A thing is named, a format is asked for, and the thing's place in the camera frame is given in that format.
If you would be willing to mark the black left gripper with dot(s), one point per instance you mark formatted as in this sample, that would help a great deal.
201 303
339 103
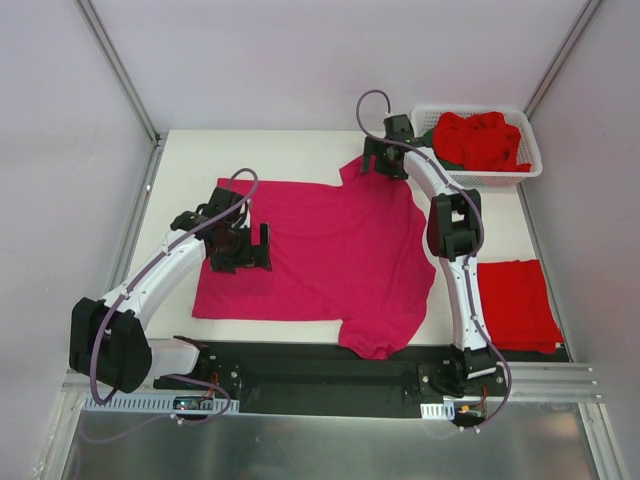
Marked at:
251 248

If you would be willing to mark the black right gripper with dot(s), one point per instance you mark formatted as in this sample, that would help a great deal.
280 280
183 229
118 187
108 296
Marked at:
373 156

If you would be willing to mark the white plastic laundry basket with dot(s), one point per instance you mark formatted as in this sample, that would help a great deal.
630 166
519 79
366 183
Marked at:
425 118

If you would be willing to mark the pink t shirt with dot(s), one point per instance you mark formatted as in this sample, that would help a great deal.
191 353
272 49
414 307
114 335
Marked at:
352 253

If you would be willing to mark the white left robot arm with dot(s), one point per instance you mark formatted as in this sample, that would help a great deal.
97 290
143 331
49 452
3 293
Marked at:
108 341

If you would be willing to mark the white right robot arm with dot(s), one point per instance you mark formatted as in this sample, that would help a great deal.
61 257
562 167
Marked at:
454 235

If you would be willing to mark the red crumpled t shirt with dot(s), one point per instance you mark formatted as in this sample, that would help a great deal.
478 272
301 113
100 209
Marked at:
483 142

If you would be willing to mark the folded red t shirt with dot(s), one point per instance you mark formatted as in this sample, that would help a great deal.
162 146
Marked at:
516 307

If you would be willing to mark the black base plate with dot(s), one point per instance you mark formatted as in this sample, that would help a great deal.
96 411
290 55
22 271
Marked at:
322 379

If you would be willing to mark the aluminium frame rail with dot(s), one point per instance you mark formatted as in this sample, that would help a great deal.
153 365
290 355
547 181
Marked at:
533 377

